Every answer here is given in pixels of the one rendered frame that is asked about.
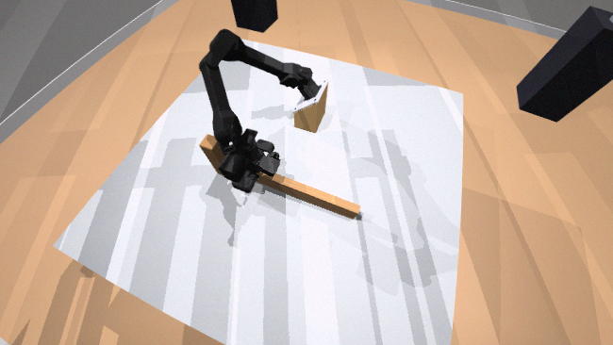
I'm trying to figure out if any brown wooden post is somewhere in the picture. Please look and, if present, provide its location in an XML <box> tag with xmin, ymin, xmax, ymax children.
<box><xmin>198</xmin><ymin>134</ymin><xmax>225</xmax><ymax>174</ymax></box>

